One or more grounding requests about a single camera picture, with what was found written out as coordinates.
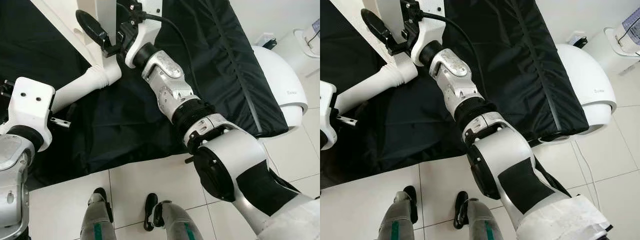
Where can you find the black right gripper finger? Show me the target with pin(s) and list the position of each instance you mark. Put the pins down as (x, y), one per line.
(92, 26)
(377, 25)

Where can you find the grey robot left foot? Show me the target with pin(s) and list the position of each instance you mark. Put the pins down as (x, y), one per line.
(397, 217)
(97, 220)

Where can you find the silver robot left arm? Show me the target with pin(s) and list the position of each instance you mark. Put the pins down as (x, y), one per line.
(12, 165)

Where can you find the grey robot foot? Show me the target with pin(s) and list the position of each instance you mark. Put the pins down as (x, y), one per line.
(97, 220)
(397, 217)
(482, 220)
(172, 222)

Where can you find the white cylinder appliance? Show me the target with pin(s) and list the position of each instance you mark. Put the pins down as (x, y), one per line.
(615, 50)
(307, 45)

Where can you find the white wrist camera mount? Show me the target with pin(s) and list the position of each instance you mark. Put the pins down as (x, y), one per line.
(432, 25)
(147, 27)
(30, 105)
(327, 115)

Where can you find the white plastic children table top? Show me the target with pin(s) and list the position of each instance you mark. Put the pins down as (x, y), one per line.
(70, 25)
(370, 20)

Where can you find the white plastic table leg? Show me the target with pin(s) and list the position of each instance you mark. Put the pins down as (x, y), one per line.
(80, 87)
(370, 85)

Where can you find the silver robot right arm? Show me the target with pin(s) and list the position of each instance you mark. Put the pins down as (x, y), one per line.
(225, 160)
(505, 160)

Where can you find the grey robot right foot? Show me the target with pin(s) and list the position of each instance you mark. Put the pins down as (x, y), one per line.
(172, 222)
(482, 220)

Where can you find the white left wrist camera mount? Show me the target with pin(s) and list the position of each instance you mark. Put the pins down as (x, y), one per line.
(30, 105)
(327, 115)

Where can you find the white dome appliance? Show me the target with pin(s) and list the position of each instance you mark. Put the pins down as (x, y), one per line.
(590, 90)
(285, 90)

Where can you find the wall socket with black plug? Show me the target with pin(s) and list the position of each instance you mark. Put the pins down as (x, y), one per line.
(577, 40)
(267, 42)

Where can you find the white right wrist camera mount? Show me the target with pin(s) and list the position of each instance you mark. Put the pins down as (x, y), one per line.
(147, 27)
(432, 25)

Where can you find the black cloth table cover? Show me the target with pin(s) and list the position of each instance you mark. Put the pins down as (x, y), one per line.
(225, 75)
(530, 70)

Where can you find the blue striped item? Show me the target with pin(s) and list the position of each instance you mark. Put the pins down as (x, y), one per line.
(632, 27)
(316, 27)

